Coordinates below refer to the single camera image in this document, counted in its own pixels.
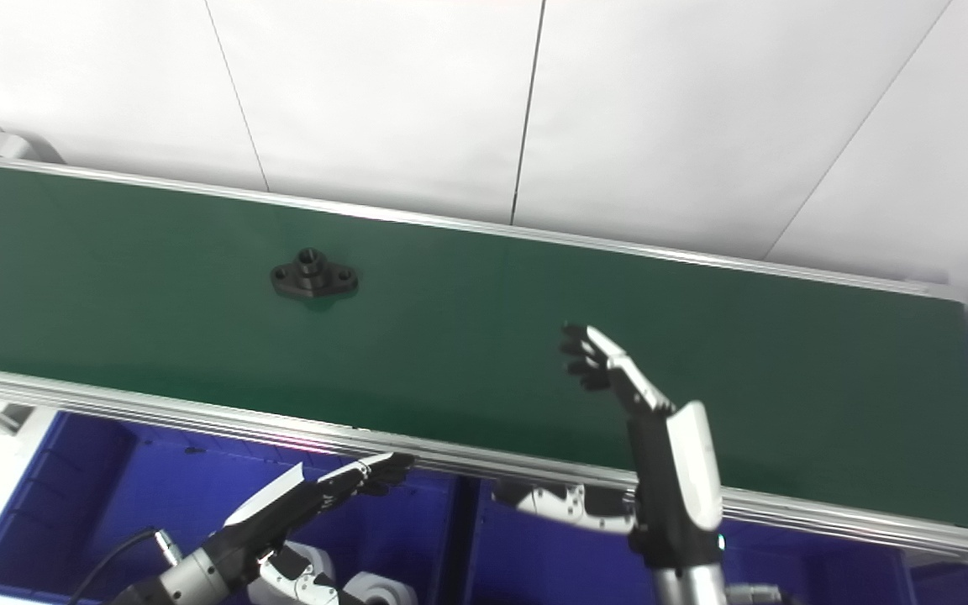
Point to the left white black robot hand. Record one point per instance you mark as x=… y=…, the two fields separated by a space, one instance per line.
x=278 y=512

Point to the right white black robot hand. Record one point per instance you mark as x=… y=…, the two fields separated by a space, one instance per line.
x=677 y=487

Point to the black flange part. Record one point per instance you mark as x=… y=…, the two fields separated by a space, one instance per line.
x=314 y=277

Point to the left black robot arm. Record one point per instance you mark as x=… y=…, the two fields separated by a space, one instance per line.
x=181 y=584

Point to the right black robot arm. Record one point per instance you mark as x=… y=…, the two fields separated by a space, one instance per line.
x=690 y=588

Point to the white cylindrical part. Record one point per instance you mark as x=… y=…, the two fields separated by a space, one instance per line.
x=391 y=588
x=316 y=559

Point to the green conveyor belt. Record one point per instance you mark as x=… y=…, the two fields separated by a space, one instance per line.
x=484 y=336

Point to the grey conveyor end housing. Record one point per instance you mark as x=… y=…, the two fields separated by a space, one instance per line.
x=5 y=143

